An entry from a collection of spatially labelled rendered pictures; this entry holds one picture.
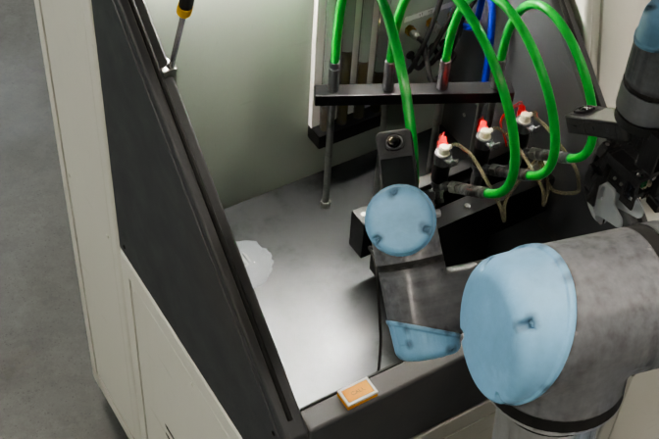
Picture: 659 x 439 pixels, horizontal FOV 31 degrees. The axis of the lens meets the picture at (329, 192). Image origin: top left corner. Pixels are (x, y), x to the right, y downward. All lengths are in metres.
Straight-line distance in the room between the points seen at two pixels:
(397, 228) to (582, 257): 0.38
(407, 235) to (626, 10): 0.82
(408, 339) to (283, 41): 0.75
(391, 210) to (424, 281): 0.09
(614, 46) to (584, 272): 1.10
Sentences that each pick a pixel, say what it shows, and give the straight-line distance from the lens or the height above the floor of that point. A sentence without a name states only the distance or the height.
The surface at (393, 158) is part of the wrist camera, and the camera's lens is 1.47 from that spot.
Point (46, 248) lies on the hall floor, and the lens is 3.19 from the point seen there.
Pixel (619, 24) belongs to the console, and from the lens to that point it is 1.97.
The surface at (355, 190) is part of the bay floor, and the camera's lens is 2.13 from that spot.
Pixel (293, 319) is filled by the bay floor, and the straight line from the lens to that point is 1.93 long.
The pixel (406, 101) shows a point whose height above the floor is 1.35.
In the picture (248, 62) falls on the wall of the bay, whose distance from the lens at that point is 1.90.
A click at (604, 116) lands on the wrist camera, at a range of 1.55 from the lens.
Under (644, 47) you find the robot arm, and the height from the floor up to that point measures 1.52.
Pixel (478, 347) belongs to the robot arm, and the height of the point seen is 1.60.
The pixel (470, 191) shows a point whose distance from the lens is 1.80.
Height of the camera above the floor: 2.34
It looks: 45 degrees down
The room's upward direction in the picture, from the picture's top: 4 degrees clockwise
